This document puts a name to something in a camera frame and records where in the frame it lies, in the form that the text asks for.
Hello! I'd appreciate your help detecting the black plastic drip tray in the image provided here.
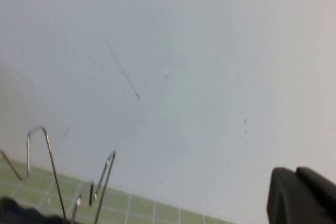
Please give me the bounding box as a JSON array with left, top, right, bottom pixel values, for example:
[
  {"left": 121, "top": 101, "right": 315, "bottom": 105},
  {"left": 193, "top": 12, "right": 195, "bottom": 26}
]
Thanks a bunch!
[{"left": 0, "top": 197, "right": 66, "bottom": 224}]

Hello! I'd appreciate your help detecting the green checked tablecloth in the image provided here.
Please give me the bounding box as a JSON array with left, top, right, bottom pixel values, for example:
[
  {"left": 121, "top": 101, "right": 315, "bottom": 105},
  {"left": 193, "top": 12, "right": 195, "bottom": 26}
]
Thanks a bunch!
[{"left": 0, "top": 159, "right": 232, "bottom": 224}]

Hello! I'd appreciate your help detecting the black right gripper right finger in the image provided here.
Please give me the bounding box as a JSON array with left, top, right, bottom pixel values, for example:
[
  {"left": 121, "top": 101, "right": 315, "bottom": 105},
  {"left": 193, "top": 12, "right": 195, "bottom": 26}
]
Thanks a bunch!
[{"left": 296, "top": 166, "right": 336, "bottom": 208}]

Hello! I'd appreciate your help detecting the chrome wire lid rack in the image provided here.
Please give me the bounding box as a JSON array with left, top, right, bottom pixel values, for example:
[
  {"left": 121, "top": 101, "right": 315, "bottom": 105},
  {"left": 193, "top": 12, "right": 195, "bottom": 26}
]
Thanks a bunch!
[{"left": 0, "top": 125, "right": 116, "bottom": 224}]

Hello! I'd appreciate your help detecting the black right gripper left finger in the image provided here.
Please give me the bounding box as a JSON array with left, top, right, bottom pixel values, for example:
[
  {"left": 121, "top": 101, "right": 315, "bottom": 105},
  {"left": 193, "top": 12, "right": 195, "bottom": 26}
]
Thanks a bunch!
[{"left": 267, "top": 167, "right": 336, "bottom": 224}]

